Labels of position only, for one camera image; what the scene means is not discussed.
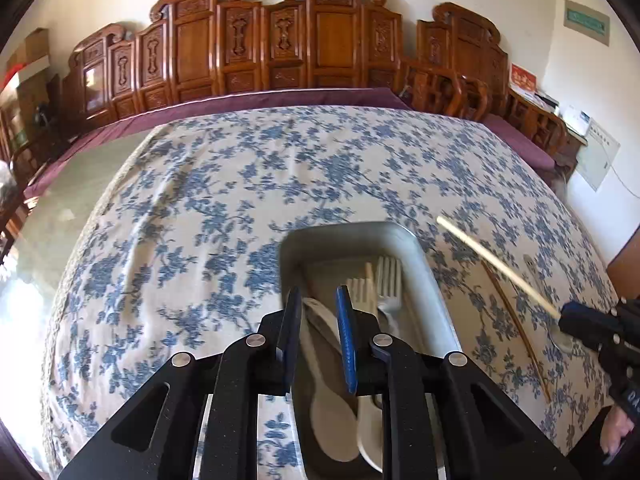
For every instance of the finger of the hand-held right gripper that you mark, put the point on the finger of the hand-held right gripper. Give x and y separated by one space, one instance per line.
582 324
586 308

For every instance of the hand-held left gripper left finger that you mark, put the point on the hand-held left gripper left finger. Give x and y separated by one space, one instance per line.
290 340

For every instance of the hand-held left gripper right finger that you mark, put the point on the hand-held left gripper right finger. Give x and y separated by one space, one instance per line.
346 340

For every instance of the metal fork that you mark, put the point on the metal fork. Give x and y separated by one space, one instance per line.
389 305
362 302

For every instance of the grey metal tray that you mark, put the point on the grey metal tray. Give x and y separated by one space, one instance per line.
350 240

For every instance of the person's right hand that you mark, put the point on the person's right hand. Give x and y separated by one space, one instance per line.
615 430

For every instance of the metal spoon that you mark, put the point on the metal spoon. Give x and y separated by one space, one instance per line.
560 342

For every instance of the brown wooden door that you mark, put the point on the brown wooden door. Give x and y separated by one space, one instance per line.
627 265

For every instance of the dark brown chopstick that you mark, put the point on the dark brown chopstick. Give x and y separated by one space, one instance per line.
518 335

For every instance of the blue floral tablecloth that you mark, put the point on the blue floral tablecloth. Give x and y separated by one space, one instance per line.
200 210

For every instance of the short purple seat cushion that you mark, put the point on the short purple seat cushion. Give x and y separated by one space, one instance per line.
520 140

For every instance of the white box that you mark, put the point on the white box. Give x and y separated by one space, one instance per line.
575 120

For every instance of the wooden side table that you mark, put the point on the wooden side table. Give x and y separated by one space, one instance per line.
537 120

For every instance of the red calendar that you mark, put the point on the red calendar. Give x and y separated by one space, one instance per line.
522 79

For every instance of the wooden armchair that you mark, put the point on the wooden armchair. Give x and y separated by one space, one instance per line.
450 90

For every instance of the short carved wooden bench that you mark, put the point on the short carved wooden bench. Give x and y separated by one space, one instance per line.
470 35

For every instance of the long carved wooden bench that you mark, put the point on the long carved wooden bench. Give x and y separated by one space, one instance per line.
200 40

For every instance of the dark wooden cabinet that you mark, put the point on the dark wooden cabinet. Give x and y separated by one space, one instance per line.
30 110

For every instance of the cardboard box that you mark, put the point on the cardboard box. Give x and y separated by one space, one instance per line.
32 50

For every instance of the white wall panel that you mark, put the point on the white wall panel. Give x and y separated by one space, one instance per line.
597 155

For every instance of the green wall sign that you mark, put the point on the green wall sign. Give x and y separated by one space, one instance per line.
587 21

